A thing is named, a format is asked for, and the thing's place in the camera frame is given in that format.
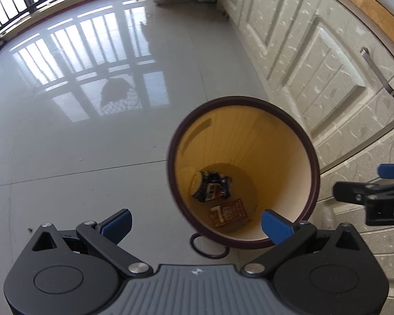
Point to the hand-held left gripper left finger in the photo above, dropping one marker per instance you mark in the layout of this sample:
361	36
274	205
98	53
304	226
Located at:
118	224

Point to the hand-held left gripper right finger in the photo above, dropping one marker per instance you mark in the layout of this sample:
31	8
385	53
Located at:
275	229

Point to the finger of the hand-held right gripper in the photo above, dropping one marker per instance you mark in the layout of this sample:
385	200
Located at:
392	171
351	192

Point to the wooden bin with dark rim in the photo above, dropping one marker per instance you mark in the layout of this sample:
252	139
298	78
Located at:
249	137

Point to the red-brown small carton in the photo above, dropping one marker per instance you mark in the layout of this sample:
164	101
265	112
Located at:
229	211

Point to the dark crumpled snack bag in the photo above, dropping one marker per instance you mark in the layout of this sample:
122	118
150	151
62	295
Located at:
213	187

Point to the white cabinet with wooden top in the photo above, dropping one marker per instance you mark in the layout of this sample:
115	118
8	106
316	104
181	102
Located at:
282	39

